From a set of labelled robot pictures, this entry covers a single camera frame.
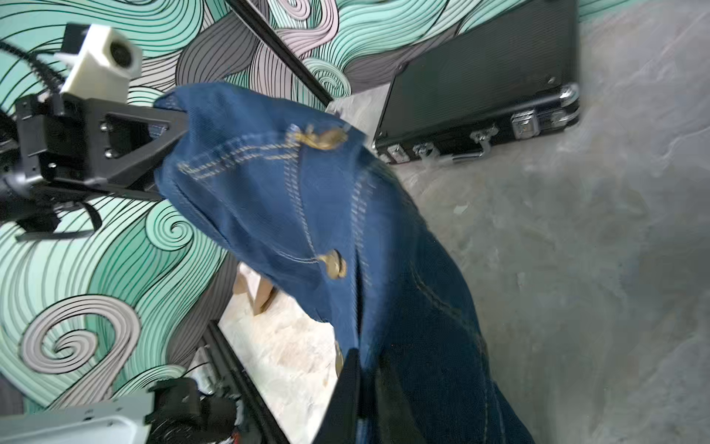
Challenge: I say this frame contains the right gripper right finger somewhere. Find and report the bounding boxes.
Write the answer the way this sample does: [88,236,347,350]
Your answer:
[312,349,361,444]

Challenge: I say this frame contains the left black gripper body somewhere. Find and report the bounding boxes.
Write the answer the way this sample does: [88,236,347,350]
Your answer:
[1,94,161,203]

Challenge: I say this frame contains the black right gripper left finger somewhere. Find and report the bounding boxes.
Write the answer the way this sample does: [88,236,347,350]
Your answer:
[105,108,188,192]

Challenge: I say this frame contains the dark blue denim skirt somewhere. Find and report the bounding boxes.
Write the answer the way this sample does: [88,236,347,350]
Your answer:
[155,83,533,443]

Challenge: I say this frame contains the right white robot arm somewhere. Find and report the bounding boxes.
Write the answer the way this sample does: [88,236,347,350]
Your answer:
[1,349,361,443]

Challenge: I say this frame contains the tan brown skirt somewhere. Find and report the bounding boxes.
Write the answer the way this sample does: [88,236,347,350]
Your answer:
[233,262,278,316]

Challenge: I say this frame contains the black hard case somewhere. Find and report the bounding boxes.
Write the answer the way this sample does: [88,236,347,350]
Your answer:
[372,0,581,164]

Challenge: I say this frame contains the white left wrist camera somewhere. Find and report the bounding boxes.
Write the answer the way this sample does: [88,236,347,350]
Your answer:
[55,23,143,104]

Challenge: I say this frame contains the black left corner post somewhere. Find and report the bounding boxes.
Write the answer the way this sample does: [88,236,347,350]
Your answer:
[227,0,334,105]

